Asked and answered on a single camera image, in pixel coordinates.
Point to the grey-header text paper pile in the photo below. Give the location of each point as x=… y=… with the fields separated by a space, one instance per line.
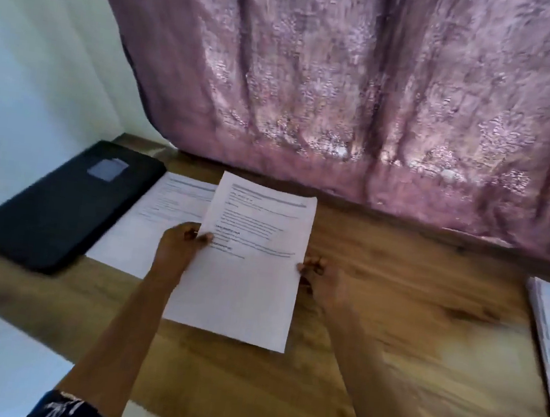
x=133 y=234

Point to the white curtain lining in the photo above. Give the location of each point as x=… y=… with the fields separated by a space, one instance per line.
x=76 y=45

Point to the person's right forearm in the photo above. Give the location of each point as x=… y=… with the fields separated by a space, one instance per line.
x=369 y=385

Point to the person's left forearm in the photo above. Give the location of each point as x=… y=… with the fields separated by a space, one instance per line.
x=121 y=342

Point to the dark-header text paper pile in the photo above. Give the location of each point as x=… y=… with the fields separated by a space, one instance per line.
x=247 y=282

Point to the person's left hand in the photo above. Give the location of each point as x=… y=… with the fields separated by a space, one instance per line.
x=178 y=252

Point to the person's right hand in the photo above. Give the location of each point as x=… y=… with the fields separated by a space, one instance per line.
x=323 y=283

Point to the black folder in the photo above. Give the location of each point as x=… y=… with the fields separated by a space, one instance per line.
x=57 y=211

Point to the pink patterned curtain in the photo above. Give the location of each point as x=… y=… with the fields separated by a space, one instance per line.
x=388 y=80

